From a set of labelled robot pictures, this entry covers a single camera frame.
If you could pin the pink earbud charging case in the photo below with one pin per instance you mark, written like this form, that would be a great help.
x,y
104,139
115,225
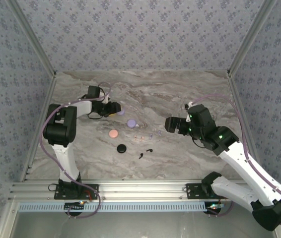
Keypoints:
x,y
113,134

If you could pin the black earbud charging case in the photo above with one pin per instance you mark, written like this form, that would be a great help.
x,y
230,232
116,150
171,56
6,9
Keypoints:
x,y
121,148

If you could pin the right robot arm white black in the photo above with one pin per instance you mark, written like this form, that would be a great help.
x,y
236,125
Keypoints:
x,y
242,161

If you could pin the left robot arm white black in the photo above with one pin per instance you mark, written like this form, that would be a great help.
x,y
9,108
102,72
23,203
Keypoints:
x,y
61,129

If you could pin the small black electronics board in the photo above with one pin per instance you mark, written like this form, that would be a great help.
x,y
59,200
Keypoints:
x,y
215,207
74,206

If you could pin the grey metal panel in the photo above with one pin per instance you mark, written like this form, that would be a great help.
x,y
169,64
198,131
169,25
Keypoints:
x,y
140,226

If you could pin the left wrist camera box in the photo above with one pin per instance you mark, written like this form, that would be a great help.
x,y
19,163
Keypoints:
x,y
104,99

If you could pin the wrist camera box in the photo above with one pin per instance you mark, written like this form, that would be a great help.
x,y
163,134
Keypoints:
x,y
187,106
104,99

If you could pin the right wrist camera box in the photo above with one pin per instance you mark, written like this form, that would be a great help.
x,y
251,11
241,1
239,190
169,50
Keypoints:
x,y
187,106

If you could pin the aluminium table side rail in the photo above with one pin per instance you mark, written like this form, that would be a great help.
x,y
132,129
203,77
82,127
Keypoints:
x,y
48,96
232,84

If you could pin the aluminium mounting rail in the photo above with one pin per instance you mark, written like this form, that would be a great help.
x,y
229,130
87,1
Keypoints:
x,y
140,191

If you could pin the aluminium frame post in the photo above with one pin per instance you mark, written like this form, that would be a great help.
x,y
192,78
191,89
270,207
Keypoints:
x,y
33,37
249,37

